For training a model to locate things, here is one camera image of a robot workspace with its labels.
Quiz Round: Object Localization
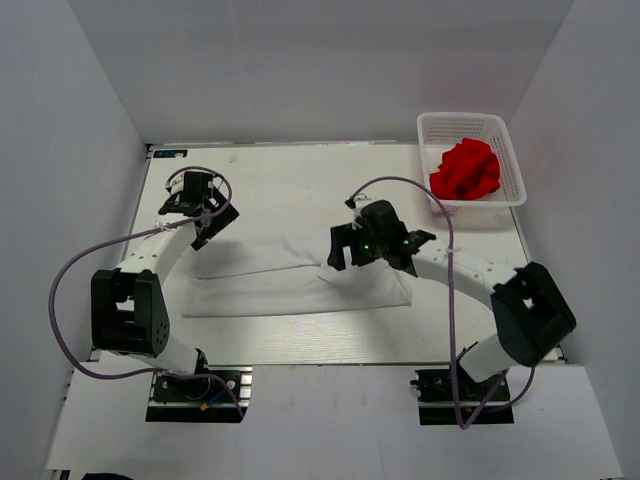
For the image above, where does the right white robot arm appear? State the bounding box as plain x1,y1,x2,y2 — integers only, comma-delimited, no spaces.
328,200,577,399

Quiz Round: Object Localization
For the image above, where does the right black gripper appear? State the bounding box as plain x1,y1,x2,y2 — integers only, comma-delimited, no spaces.
328,221,388,272

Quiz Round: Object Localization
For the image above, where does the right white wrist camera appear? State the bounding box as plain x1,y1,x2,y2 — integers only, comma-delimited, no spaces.
351,207,363,230

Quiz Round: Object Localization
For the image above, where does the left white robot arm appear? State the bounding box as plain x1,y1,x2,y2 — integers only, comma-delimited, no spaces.
90,167,239,399

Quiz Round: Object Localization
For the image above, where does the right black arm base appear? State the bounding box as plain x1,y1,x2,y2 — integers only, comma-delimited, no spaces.
410,368,515,426

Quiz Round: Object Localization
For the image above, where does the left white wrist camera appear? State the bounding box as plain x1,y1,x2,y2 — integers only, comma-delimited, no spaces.
165,176,184,195

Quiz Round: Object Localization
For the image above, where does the white t shirt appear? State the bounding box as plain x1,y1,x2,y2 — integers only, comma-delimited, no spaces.
181,235,412,318

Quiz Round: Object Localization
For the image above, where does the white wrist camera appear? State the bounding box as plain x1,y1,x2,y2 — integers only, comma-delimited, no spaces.
351,207,363,230
165,176,184,195

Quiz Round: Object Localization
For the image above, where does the red t shirt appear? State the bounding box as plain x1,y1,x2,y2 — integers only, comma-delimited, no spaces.
429,138,501,201

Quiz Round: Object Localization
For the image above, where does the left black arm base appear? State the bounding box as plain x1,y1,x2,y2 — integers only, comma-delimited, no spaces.
145,366,253,424

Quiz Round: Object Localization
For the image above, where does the blue table label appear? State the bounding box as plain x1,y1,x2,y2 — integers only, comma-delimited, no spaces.
152,149,188,159

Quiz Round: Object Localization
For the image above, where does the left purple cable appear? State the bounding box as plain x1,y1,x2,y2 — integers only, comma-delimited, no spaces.
48,167,247,419

